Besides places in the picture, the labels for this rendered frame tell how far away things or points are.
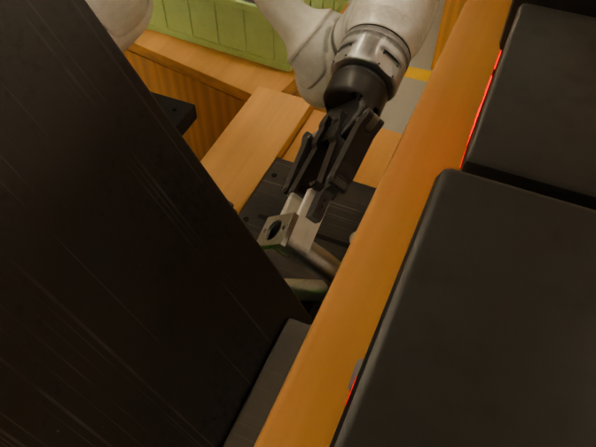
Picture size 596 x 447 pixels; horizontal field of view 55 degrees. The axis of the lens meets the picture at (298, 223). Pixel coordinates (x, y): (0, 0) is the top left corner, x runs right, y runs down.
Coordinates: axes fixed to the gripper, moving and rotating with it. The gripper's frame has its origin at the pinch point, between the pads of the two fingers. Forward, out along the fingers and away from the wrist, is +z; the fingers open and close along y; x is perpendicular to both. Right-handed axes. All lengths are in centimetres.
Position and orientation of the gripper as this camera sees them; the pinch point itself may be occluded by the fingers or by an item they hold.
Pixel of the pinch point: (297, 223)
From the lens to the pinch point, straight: 65.1
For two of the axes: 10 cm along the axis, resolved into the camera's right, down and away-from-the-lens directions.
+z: -3.9, 8.5, -3.5
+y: 5.6, -0.9, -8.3
